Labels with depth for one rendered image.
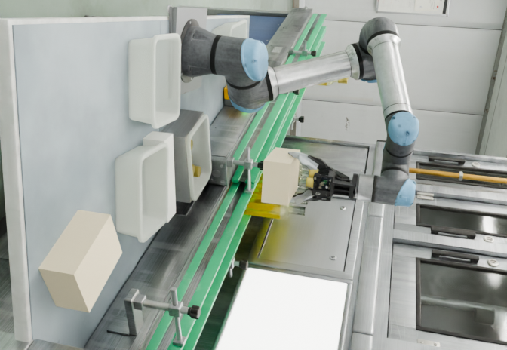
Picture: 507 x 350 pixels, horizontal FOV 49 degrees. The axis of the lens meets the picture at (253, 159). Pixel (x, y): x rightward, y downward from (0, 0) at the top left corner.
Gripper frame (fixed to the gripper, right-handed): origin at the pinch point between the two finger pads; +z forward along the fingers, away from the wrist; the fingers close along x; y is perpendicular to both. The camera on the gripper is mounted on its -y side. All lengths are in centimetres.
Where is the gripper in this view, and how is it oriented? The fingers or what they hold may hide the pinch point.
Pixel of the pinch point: (287, 176)
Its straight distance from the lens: 159.3
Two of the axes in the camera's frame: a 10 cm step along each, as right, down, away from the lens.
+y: -2.5, 2.5, -9.4
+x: -0.5, 9.6, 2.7
